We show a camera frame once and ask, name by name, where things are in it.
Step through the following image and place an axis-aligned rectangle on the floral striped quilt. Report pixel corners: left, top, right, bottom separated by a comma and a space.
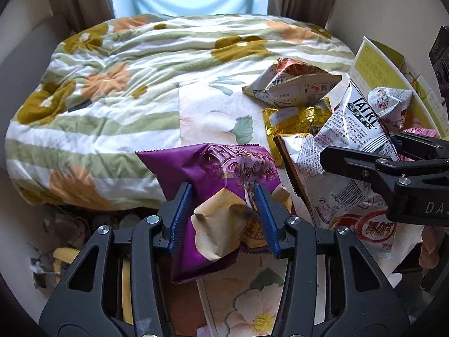
5, 13, 356, 211

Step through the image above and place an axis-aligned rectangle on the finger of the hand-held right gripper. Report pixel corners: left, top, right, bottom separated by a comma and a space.
396, 133, 449, 161
320, 145, 449, 192

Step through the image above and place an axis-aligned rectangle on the purple potato chip bag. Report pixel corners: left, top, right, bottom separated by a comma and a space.
136, 143, 293, 285

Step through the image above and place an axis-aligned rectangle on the cream floral tablecloth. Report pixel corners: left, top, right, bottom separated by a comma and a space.
168, 74, 427, 337

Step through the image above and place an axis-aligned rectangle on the white black snack bag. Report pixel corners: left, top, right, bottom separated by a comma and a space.
314, 81, 400, 164

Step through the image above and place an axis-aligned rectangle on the grey crumpled plastic bag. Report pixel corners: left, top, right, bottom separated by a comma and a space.
44, 214, 92, 250

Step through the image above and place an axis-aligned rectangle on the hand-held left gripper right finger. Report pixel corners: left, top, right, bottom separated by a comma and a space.
254, 183, 411, 337

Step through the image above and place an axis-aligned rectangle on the cream orange snack bag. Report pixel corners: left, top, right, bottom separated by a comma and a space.
242, 57, 342, 108

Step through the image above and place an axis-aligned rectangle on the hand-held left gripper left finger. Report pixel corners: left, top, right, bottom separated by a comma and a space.
38, 182, 193, 337

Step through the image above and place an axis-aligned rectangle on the yellow green cardboard box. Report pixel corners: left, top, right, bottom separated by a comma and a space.
349, 36, 449, 137

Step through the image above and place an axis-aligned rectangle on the white red snack bag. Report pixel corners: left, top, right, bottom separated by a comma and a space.
274, 133, 397, 258

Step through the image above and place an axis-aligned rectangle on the grey snack bag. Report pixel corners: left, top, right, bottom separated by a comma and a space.
368, 86, 414, 130

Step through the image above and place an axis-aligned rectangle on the person's right hand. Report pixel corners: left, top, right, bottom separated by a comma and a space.
419, 225, 446, 269

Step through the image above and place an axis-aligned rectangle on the gold foil snack packet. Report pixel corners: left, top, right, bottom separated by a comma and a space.
263, 98, 334, 167

